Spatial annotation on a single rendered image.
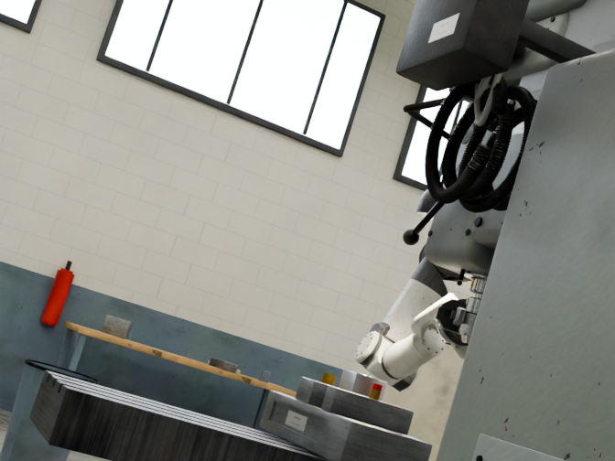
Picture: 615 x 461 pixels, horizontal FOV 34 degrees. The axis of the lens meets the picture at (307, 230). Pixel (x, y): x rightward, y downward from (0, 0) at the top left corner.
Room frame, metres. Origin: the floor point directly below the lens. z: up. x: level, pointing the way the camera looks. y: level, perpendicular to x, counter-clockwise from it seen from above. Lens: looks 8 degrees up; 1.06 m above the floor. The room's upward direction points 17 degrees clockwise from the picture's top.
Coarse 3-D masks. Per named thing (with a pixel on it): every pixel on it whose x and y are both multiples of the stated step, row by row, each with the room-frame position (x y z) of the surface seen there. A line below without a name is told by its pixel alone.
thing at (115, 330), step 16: (112, 320) 8.63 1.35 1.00; (80, 336) 8.11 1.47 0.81; (96, 336) 8.11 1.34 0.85; (112, 336) 8.44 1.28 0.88; (64, 352) 8.72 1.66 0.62; (80, 352) 8.11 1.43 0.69; (160, 352) 8.30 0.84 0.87; (208, 368) 8.45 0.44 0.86; (224, 368) 8.71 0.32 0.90; (256, 384) 8.61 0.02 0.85; (272, 384) 8.92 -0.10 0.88; (256, 416) 9.39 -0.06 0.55
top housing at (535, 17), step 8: (536, 0) 1.61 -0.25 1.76; (544, 0) 1.59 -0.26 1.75; (552, 0) 1.56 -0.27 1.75; (560, 0) 1.54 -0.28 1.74; (568, 0) 1.53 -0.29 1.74; (576, 0) 1.51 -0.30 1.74; (584, 0) 1.51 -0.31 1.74; (528, 8) 1.63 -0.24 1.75; (536, 8) 1.61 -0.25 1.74; (544, 8) 1.59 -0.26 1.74; (552, 8) 1.57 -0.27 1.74; (560, 8) 1.56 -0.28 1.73; (568, 8) 1.54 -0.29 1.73; (528, 16) 1.63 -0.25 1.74; (536, 16) 1.62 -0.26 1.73; (544, 16) 1.60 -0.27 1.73
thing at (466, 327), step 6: (468, 306) 1.76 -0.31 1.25; (474, 306) 1.75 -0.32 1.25; (468, 312) 1.76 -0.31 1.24; (474, 312) 1.75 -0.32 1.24; (468, 318) 1.76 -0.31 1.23; (474, 318) 1.75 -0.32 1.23; (462, 324) 1.76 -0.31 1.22; (468, 324) 1.75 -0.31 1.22; (462, 330) 1.76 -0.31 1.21; (468, 330) 1.75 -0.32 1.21
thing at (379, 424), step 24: (264, 408) 1.87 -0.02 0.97; (288, 408) 1.78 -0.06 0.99; (312, 408) 1.69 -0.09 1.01; (336, 408) 1.63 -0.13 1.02; (360, 408) 1.65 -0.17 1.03; (384, 408) 1.66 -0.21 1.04; (288, 432) 1.75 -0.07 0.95; (312, 432) 1.67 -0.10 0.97; (336, 432) 1.59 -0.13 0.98; (360, 432) 1.56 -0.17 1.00; (384, 432) 1.57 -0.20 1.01; (336, 456) 1.56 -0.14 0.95; (360, 456) 1.56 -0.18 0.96; (384, 456) 1.58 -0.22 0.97; (408, 456) 1.59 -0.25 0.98
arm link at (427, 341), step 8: (448, 296) 1.98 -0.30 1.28; (440, 304) 1.97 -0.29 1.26; (424, 312) 2.01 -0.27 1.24; (432, 312) 1.99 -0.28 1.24; (416, 320) 2.03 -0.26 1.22; (424, 320) 2.01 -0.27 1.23; (432, 320) 2.05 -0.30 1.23; (416, 328) 2.04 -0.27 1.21; (424, 328) 2.04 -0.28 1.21; (432, 328) 2.08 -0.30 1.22; (416, 336) 2.05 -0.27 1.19; (424, 336) 2.06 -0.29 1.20; (432, 336) 2.07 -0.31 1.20; (440, 336) 2.08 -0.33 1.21; (416, 344) 2.06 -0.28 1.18; (424, 344) 2.05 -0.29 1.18; (432, 344) 2.06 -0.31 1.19; (440, 344) 2.07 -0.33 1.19; (424, 352) 2.06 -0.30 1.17; (432, 352) 2.05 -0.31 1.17; (440, 352) 2.06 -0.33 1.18
